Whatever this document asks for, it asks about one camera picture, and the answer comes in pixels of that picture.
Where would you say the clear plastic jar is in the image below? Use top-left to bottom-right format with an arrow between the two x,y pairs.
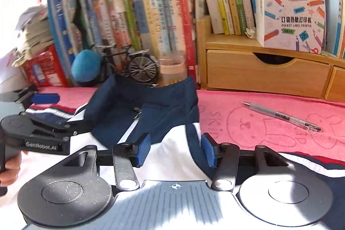
159,56 -> 188,86

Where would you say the row of colourful picture books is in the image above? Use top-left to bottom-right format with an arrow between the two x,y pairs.
79,0 -> 201,83

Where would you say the blue plush ball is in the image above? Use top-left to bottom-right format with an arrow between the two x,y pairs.
71,49 -> 103,82

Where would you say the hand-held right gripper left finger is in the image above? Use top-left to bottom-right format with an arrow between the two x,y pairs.
58,133 -> 152,191

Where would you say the clear ballpoint pen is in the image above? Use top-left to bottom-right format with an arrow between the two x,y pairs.
242,101 -> 322,133

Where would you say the miniature bicycle model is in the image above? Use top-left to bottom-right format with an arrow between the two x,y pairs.
90,43 -> 159,83

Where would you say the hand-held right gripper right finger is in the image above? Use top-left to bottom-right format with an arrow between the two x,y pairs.
201,132 -> 297,193

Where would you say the row of thin blue books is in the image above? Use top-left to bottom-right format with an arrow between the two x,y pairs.
46,0 -> 83,86

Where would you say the red basket with blue label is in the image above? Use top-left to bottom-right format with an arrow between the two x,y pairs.
22,44 -> 68,88

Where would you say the person's left hand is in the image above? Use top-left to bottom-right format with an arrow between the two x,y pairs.
0,152 -> 22,186

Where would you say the white pencil print box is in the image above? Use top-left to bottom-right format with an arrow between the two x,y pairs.
255,0 -> 326,55

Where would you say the wooden drawer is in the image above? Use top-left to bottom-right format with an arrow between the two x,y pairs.
206,49 -> 332,99
325,65 -> 345,103

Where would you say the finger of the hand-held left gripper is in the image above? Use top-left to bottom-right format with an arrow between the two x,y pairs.
25,111 -> 95,137
12,86 -> 60,110

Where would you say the wooden desk organizer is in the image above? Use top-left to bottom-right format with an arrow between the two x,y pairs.
196,16 -> 345,104

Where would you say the navy and white jacket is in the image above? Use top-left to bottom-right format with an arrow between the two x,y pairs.
0,75 -> 345,230

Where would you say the stack of papers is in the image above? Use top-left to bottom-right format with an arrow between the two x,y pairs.
12,5 -> 54,67

